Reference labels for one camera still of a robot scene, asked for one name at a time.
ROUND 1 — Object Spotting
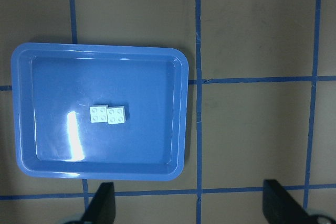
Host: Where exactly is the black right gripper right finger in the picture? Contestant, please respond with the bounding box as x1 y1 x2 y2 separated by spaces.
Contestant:
262 179 312 224

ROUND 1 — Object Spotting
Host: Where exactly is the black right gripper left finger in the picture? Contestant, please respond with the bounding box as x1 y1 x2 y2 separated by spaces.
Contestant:
80 182 116 224

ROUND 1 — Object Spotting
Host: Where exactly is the blue plastic tray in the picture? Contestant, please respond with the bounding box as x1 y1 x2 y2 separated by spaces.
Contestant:
11 42 189 181

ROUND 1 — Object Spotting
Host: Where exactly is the white block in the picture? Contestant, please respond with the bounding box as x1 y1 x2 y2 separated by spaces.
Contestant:
89 105 108 123
107 106 126 125

